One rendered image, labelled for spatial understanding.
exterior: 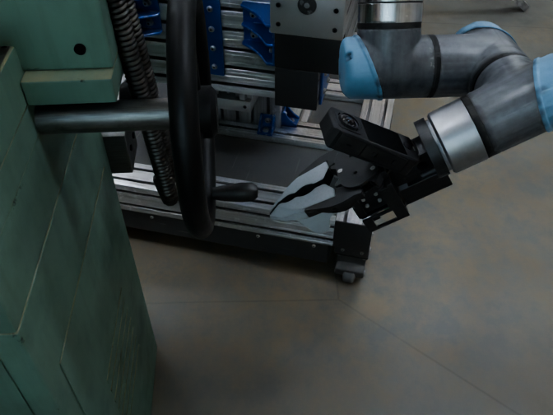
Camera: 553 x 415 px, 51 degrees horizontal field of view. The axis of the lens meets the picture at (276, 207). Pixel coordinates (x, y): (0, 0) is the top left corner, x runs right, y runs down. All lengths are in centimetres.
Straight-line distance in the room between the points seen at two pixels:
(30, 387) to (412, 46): 57
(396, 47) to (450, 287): 98
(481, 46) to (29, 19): 49
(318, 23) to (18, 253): 68
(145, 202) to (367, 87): 92
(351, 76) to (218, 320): 90
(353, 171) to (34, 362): 40
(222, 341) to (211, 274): 21
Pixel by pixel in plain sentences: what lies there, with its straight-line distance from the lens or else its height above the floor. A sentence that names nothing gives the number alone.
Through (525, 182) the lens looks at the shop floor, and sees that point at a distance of 196.
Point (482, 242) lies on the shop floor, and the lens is 172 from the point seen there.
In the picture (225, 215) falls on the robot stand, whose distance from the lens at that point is 144.
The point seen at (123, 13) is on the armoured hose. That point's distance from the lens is 66.
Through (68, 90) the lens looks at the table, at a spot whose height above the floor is 86.
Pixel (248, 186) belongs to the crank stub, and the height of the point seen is 71.
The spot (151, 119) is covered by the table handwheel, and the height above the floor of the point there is 81.
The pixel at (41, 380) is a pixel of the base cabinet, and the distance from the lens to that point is 70.
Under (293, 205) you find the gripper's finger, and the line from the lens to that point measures 68.
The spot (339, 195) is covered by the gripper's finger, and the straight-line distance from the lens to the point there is 65.
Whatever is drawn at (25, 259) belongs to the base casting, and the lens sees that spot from 64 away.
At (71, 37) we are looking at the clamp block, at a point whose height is 91.
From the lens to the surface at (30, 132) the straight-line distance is 68.
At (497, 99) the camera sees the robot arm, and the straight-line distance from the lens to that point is 66.
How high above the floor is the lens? 119
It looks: 44 degrees down
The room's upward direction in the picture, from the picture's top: straight up
